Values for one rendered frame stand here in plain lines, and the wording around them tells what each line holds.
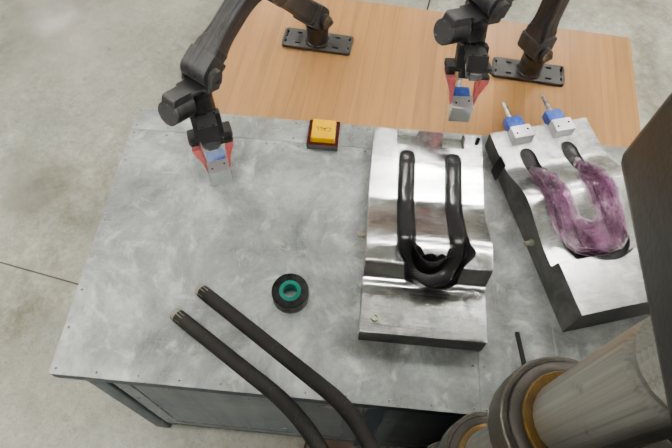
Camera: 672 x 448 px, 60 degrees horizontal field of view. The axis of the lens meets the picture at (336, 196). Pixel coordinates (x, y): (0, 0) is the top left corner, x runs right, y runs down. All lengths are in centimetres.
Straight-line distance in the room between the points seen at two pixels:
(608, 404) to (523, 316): 97
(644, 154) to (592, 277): 106
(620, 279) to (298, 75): 95
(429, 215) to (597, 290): 37
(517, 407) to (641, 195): 28
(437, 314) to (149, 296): 62
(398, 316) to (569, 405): 82
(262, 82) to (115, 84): 131
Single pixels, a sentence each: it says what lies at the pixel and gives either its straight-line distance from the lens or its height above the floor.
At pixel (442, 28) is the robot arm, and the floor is 114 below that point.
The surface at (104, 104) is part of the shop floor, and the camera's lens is 278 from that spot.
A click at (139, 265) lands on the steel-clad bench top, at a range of 139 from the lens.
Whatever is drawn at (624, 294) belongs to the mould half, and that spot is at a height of 91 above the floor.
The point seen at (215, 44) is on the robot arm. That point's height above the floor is 112.
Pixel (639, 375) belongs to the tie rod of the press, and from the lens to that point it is 35.
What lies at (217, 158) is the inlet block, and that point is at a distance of 144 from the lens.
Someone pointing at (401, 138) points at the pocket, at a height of 86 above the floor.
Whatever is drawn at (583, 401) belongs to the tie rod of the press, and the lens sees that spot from 41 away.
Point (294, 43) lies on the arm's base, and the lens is 171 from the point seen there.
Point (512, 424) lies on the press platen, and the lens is 50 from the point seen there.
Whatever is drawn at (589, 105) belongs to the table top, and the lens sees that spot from 173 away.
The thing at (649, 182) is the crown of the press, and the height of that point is 183.
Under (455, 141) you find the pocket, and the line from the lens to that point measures 145.
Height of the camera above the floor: 201
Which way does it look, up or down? 60 degrees down
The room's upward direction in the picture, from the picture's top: 2 degrees clockwise
